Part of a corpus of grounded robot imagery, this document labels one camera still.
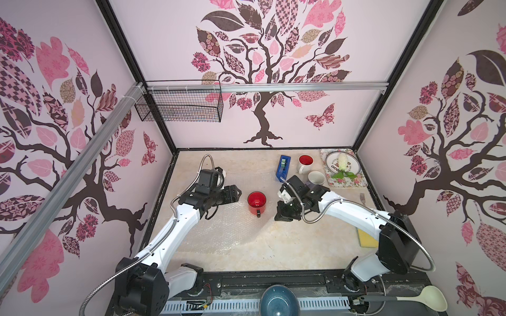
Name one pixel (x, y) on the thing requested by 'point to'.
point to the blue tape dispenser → (282, 168)
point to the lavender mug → (316, 178)
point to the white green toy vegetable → (342, 162)
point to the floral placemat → (360, 181)
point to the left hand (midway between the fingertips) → (235, 197)
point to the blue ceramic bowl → (279, 300)
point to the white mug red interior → (305, 162)
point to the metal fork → (362, 197)
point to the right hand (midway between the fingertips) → (273, 217)
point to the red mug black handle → (257, 202)
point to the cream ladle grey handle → (431, 296)
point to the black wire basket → (184, 101)
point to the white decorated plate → (354, 164)
